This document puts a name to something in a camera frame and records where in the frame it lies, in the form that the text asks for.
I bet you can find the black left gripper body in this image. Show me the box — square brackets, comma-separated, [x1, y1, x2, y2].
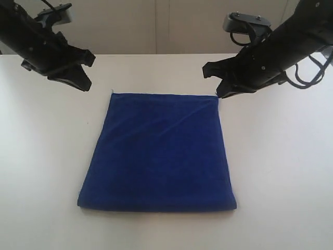
[1, 1, 77, 77]

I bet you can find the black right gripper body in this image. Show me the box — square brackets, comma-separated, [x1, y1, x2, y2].
[234, 1, 332, 93]

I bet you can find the blue terry towel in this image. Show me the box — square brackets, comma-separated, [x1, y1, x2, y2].
[77, 93, 237, 213]

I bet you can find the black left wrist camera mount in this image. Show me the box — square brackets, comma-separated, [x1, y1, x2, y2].
[34, 3, 72, 29]

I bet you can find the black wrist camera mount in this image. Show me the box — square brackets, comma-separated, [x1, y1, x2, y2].
[223, 12, 273, 47]
[34, 3, 72, 29]

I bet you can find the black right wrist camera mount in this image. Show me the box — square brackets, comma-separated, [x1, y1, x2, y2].
[223, 12, 273, 47]

